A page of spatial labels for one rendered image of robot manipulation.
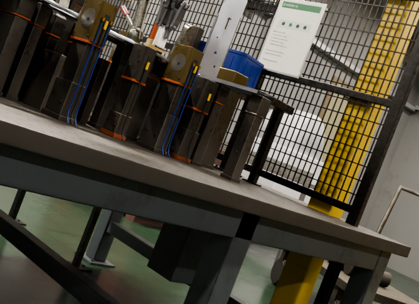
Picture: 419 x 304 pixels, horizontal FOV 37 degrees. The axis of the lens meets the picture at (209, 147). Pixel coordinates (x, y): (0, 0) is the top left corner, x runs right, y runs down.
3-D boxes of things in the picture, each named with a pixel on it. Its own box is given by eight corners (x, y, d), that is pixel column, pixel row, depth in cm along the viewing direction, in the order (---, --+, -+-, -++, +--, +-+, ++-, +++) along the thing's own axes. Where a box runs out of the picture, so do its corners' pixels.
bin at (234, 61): (234, 84, 239) (246, 53, 239) (174, 65, 256) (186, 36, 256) (254, 95, 253) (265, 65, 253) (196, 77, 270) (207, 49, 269)
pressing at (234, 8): (214, 83, 230) (247, -3, 230) (193, 76, 238) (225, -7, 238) (216, 83, 231) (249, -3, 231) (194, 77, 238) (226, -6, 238)
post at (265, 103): (231, 180, 199) (263, 96, 199) (219, 175, 202) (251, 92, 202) (239, 183, 203) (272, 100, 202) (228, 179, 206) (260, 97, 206)
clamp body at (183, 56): (158, 155, 191) (199, 48, 190) (134, 144, 198) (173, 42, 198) (172, 160, 196) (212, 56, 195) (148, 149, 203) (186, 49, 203)
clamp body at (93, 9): (62, 123, 166) (110, 0, 166) (38, 113, 174) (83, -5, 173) (81, 129, 171) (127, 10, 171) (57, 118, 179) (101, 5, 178)
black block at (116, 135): (118, 141, 183) (153, 47, 183) (98, 132, 190) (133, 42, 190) (130, 145, 187) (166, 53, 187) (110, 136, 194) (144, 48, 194)
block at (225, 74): (199, 165, 222) (236, 70, 222) (184, 159, 227) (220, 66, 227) (213, 170, 228) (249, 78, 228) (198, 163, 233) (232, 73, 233)
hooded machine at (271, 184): (254, 228, 755) (298, 114, 754) (296, 249, 708) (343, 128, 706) (213, 218, 701) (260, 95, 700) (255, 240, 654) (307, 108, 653)
